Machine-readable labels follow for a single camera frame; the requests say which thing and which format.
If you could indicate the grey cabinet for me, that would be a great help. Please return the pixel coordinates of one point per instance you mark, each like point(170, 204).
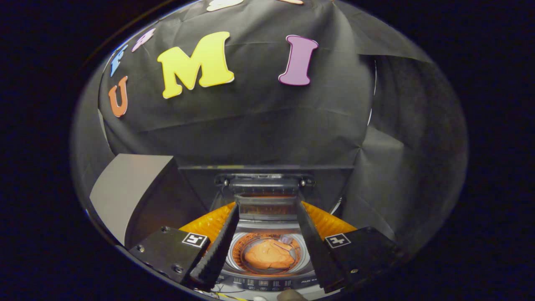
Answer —
point(125, 184)

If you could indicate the orange polo shirt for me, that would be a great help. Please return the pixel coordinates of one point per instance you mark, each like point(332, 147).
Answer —
point(267, 255)

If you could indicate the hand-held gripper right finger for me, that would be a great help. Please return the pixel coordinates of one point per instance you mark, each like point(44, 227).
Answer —
point(315, 251)

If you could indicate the grey washing machine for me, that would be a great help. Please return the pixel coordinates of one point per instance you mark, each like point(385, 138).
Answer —
point(267, 284)

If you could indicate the black backdrop cloth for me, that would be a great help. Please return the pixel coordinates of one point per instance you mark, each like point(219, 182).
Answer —
point(250, 121)

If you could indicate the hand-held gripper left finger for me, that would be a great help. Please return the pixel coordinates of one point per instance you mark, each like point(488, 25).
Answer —
point(217, 255)

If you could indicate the brown rounded object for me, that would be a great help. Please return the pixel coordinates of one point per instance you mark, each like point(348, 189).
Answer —
point(291, 296)

